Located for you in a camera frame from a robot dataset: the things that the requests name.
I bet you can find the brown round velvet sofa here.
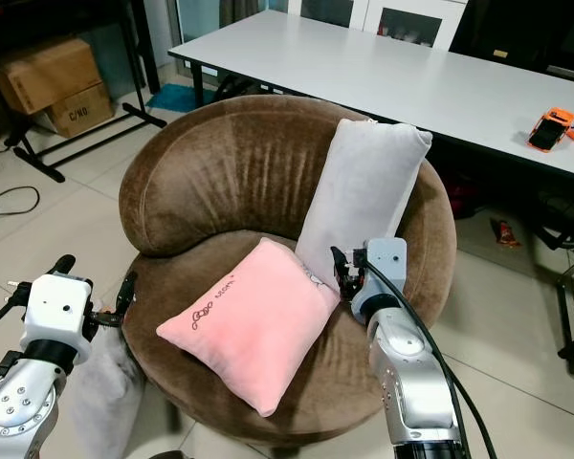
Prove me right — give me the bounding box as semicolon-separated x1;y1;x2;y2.
118;93;459;451

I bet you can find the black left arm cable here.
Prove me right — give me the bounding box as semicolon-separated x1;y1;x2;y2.
0;304;32;338

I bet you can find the blue floor mat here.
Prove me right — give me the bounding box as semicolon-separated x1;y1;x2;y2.
144;82;213;115

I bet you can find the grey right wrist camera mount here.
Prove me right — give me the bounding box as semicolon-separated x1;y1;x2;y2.
363;236;409;299

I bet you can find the red snack wrapper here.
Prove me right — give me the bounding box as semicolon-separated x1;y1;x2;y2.
489;219;524;250

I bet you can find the white glass-door cabinet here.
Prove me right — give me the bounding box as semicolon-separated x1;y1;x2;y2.
311;0;469;52

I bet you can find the large plain cardboard box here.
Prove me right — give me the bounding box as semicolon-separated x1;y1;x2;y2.
0;37;103;116

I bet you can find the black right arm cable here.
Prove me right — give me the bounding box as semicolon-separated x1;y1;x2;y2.
365;260;500;459

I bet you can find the pink square pillow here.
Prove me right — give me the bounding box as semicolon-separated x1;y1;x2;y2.
155;237;342;419

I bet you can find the printed cardboard box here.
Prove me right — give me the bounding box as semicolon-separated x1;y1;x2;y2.
45;81;117;138

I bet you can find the orange and black handheld device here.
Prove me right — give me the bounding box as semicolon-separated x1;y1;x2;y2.
526;107;574;153

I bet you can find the black floor cable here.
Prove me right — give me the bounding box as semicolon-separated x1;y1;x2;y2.
0;161;43;218

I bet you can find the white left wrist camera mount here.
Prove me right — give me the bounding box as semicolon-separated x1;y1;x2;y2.
26;273;98;358

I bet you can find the black metal rack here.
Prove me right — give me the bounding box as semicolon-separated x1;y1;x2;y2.
0;0;168;184

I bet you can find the long white table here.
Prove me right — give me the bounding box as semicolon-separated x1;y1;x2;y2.
166;10;574;185

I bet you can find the grey rectangular pillow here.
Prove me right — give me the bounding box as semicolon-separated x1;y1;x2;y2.
294;118;433;309

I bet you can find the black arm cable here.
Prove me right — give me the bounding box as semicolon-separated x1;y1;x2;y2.
365;260;500;459
0;304;32;338

